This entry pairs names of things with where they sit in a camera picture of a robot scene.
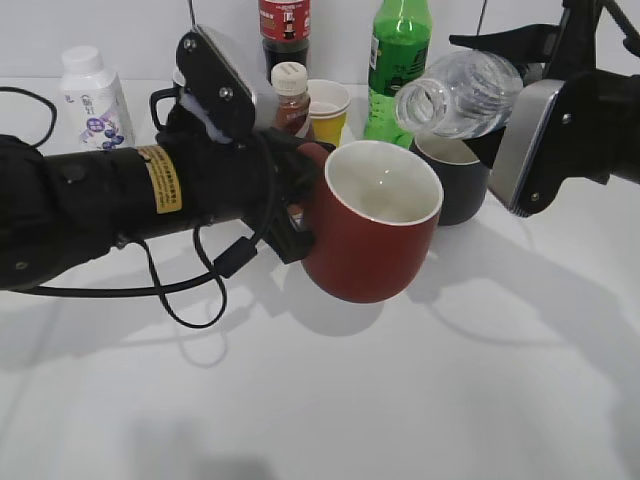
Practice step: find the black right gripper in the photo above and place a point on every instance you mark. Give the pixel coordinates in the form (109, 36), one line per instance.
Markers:
(595, 121)

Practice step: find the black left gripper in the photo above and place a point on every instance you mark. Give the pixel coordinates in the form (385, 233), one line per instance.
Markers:
(254, 180)

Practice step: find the clear water bottle green label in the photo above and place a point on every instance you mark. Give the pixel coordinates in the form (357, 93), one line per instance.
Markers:
(464, 95)

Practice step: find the dark red mug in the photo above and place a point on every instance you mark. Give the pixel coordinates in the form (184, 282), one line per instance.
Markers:
(373, 212)

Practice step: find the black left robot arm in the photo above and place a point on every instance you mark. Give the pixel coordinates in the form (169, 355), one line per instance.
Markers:
(61, 211)

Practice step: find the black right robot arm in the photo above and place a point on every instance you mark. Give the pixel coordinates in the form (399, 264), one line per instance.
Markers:
(542, 185)

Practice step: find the black tapered mug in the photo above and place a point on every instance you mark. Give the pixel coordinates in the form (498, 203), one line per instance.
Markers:
(162, 101)

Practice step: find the dark grey round mug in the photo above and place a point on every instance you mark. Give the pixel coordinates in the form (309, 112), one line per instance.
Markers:
(463, 177)

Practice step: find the brown Nescafe coffee bottle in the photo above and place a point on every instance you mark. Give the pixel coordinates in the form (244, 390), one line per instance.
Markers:
(290, 82)

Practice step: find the yellow paper cup stack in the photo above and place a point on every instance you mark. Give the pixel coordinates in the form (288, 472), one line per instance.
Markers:
(330, 102)

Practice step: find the cola bottle red label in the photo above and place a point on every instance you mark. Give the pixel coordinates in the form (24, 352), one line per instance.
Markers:
(285, 27)

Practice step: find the green soda bottle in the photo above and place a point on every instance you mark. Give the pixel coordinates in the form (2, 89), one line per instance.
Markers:
(400, 42)

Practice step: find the white blueberry yogurt bottle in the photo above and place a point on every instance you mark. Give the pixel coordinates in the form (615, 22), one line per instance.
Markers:
(95, 101)

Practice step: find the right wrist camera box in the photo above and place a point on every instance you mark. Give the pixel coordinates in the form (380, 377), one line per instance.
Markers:
(520, 143)

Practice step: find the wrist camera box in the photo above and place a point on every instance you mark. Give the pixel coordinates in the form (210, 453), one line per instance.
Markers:
(520, 143)
(226, 88)

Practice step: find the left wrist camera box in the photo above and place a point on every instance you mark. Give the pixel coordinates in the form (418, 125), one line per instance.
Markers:
(226, 88)

